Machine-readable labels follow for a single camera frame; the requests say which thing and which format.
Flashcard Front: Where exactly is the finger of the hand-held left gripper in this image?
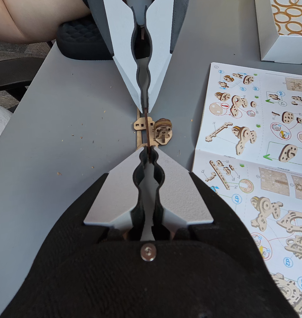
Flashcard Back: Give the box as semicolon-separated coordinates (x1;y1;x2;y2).
144;0;176;113
103;0;145;114

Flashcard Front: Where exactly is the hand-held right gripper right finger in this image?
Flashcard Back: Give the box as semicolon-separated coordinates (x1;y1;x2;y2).
151;146;214;241

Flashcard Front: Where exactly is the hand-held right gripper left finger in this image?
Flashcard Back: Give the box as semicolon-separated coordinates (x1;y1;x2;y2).
83;146;147;241

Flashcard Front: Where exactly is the wooden model assembly with knob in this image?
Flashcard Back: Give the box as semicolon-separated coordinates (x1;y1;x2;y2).
134;109;172;152

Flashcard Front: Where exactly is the person's left forearm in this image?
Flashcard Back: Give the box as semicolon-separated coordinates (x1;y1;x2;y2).
0;0;92;45

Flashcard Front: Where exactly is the black padded wrist rest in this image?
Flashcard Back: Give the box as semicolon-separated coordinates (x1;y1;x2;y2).
57;19;114;61

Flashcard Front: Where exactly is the assembly instruction booklet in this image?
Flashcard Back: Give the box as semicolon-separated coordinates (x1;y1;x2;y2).
192;62;302;318

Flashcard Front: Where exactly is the pile of brown rubber bands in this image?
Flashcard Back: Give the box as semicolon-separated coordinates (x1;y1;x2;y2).
271;0;302;37

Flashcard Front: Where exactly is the white cardboard box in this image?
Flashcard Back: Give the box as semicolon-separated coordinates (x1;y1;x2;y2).
255;0;302;64

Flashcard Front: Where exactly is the black chair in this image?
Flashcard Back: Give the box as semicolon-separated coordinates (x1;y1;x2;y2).
0;58;46;113

